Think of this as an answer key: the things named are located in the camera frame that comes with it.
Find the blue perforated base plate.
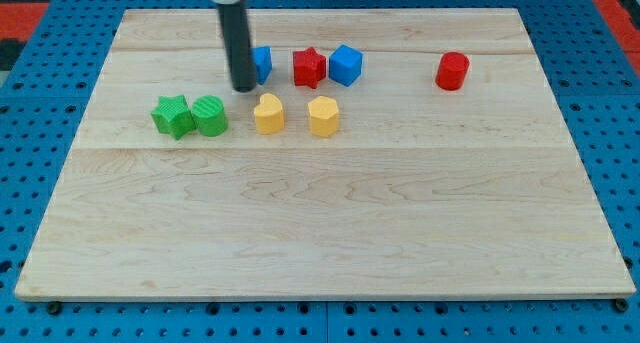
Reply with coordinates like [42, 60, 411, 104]
[1, 0, 639, 342]

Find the light wooden board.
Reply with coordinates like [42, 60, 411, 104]
[15, 8, 636, 302]

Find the blue block behind rod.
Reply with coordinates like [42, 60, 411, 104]
[252, 46, 272, 85]

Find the yellow hexagon block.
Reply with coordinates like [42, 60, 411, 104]
[307, 96, 339, 137]

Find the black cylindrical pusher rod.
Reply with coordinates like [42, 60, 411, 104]
[217, 0, 257, 93]

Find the red cylinder block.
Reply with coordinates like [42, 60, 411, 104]
[435, 51, 470, 91]

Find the red star block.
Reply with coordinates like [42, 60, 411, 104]
[292, 47, 327, 89]

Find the green cylinder block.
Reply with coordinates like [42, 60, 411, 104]
[192, 95, 228, 137]

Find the green star block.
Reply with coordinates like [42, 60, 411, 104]
[151, 95, 196, 140]

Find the blue cube block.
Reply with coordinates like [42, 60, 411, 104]
[329, 45, 363, 87]

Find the yellow heart block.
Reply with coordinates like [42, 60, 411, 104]
[253, 93, 285, 135]

